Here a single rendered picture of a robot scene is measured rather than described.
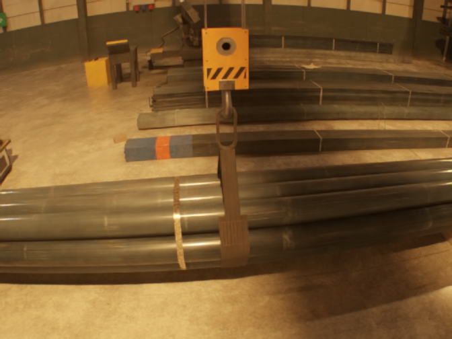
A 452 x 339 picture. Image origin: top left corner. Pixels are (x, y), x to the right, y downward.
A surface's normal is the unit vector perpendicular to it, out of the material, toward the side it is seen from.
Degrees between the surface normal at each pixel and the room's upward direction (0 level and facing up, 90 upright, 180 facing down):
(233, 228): 60
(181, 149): 90
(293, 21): 90
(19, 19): 90
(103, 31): 90
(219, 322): 0
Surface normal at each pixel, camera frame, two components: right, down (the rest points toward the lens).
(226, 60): 0.11, 0.50
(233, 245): 0.09, 0.00
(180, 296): -0.02, -0.86
